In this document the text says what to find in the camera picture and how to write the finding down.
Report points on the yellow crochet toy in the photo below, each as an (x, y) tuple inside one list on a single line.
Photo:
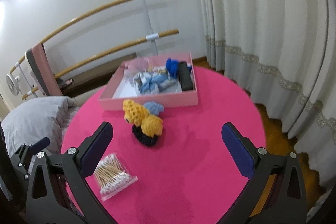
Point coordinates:
[(143, 119)]

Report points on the pink cardboard box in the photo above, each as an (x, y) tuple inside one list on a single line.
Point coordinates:
[(178, 102)]

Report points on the dark wooden bench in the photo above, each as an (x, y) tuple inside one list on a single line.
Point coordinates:
[(89, 83)]

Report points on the light blue knitted piece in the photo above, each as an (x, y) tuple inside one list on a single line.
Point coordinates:
[(155, 108)]

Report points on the short wooden barre rail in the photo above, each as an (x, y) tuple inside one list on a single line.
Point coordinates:
[(105, 53)]

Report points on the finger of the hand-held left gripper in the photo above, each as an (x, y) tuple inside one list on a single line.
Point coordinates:
[(40, 144)]

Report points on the grey quilt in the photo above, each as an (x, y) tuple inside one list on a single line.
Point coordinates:
[(36, 119)]

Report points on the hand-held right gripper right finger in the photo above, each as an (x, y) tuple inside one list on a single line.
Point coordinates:
[(237, 151)]

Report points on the tall white barre post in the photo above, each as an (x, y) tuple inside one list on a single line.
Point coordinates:
[(148, 19)]

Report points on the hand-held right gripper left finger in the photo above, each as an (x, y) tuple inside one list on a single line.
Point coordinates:
[(95, 151)]

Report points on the small pink object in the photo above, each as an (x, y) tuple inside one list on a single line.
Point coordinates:
[(68, 81)]

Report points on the white fan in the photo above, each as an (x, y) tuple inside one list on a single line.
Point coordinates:
[(12, 85)]

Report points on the dark blue crochet piece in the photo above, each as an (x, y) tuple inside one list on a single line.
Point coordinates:
[(172, 66)]

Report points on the round pink table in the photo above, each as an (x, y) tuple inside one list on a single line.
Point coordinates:
[(183, 161)]

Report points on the black pouch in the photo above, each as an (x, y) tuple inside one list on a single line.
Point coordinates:
[(185, 77)]

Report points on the blue white floral cloth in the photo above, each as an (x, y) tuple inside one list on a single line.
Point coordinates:
[(152, 85)]

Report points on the black knitted scrunchie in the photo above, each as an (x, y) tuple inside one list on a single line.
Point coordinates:
[(147, 138)]

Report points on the bag of cotton swabs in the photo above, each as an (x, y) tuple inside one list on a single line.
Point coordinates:
[(113, 176)]

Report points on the cream curtain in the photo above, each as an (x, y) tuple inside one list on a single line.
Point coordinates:
[(262, 16)]

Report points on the pink towel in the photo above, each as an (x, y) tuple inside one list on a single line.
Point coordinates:
[(47, 69)]

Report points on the long wooden barre rail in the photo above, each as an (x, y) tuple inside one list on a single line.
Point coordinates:
[(105, 6)]

